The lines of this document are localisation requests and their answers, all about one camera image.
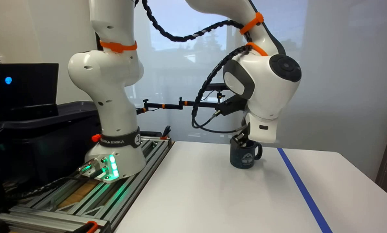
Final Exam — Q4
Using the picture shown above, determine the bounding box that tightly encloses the dark green mug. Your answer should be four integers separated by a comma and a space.
229, 139, 263, 169

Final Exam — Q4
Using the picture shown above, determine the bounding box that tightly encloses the black storage bin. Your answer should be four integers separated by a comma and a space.
0, 101, 103, 192

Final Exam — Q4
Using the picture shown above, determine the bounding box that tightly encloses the black camera mount rod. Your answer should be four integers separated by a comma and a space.
136, 99, 222, 114

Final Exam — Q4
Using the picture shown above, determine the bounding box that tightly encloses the aluminium extrusion base frame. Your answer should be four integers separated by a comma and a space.
0, 137, 172, 233

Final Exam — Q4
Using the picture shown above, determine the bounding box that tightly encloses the long blue tape line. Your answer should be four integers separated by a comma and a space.
277, 148, 333, 233

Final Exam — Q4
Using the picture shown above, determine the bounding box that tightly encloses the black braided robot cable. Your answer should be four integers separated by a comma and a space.
139, 0, 251, 44

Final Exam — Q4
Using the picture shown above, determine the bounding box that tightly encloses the black computer monitor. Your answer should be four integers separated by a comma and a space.
0, 64, 59, 122

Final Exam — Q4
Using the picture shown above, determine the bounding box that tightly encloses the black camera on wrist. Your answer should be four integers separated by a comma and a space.
215, 96, 248, 115

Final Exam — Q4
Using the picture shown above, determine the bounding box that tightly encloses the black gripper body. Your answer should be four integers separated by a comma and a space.
235, 126, 250, 147

